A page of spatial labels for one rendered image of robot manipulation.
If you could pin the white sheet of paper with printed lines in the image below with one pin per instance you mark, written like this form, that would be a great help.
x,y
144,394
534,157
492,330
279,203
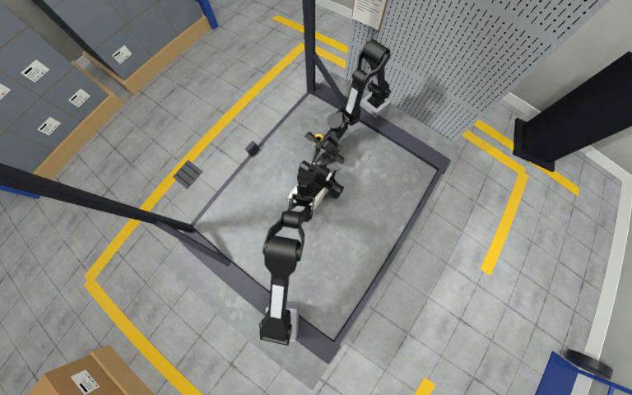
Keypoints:
x,y
369,12

